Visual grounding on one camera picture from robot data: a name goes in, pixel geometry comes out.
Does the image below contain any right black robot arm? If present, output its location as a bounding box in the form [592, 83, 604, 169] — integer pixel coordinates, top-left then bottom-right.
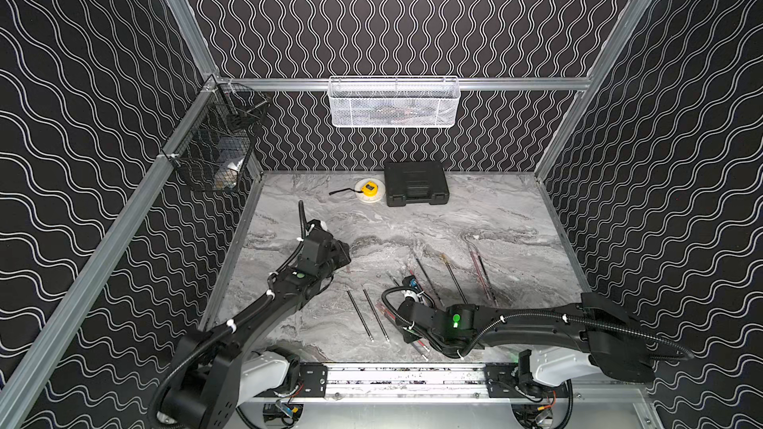
[381, 287, 695, 386]

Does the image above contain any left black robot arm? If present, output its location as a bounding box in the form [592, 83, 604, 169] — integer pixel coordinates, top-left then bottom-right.
[147, 220, 352, 428]

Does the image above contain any yellow white tape measure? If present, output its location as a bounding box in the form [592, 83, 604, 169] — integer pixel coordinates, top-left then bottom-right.
[329, 178, 385, 204]

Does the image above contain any black plastic tool case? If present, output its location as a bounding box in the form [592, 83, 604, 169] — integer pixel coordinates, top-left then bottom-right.
[383, 160, 450, 208]

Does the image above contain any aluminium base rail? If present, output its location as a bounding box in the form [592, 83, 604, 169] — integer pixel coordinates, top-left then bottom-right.
[154, 360, 651, 406]

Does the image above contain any white wire mesh basket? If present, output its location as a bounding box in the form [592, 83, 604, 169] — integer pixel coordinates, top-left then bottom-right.
[327, 75, 461, 128]

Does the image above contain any black wire basket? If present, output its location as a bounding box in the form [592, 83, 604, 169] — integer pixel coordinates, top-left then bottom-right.
[161, 75, 273, 195]

